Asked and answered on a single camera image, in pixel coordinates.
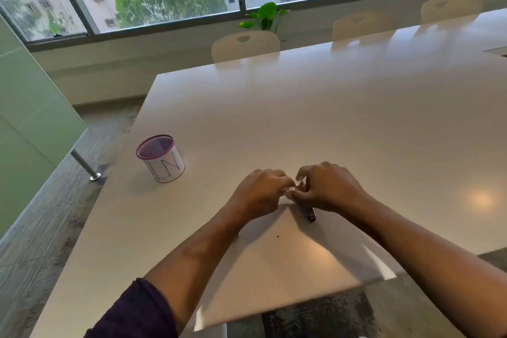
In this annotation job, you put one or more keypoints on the person's left forearm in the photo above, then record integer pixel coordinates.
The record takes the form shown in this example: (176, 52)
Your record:
(190, 258)

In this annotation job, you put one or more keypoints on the white perforated chair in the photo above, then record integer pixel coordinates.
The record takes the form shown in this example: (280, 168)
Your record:
(245, 45)
(449, 8)
(362, 25)

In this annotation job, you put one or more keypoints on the green leafy plant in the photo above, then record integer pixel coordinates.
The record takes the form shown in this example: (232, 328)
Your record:
(266, 17)

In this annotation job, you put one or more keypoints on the person's left fingers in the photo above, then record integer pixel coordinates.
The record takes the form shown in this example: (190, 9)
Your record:
(277, 181)

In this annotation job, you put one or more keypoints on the person's right fingers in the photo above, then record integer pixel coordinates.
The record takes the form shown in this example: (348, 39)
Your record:
(307, 185)

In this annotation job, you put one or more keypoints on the purple mesh pen holder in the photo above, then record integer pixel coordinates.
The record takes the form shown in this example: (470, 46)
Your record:
(160, 159)

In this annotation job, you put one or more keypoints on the black pen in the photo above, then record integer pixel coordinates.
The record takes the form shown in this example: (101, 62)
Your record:
(305, 211)

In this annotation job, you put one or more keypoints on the person's right forearm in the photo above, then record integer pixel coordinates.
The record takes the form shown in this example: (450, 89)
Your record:
(427, 266)

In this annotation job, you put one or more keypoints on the person's right hand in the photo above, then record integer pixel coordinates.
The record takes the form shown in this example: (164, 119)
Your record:
(330, 187)

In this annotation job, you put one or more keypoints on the green glass partition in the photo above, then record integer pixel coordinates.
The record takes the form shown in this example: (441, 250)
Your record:
(31, 124)

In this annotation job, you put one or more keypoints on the person's left hand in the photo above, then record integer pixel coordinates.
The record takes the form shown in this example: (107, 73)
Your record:
(257, 195)

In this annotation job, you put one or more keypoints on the metal glass partition post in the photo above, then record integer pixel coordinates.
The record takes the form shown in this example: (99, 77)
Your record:
(85, 165)

